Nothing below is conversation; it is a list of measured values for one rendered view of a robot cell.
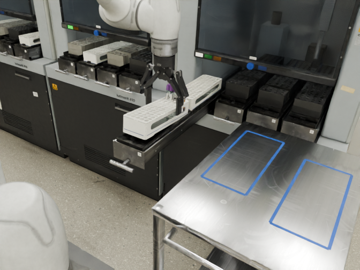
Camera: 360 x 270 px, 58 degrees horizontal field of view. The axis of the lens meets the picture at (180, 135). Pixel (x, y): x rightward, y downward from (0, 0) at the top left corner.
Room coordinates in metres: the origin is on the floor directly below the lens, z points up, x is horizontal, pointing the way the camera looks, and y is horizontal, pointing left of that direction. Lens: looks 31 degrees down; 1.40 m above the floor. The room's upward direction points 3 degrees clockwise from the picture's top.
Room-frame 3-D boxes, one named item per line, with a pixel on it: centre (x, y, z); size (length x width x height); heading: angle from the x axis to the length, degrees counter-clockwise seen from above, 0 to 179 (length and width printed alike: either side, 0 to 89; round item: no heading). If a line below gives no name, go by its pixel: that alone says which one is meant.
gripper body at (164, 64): (1.11, 0.07, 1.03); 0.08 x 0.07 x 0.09; 61
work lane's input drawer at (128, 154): (1.20, 0.02, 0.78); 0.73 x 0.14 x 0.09; 151
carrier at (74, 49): (1.86, 0.63, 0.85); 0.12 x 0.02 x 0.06; 61
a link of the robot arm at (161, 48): (1.11, 0.07, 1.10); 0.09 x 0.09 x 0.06
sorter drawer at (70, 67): (2.06, 0.52, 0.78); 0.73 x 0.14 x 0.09; 151
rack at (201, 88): (1.35, -0.07, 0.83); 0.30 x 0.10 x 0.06; 151
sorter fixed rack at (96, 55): (1.87, 0.45, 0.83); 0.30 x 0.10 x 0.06; 151
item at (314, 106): (1.21, -0.52, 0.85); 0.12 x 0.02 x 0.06; 60
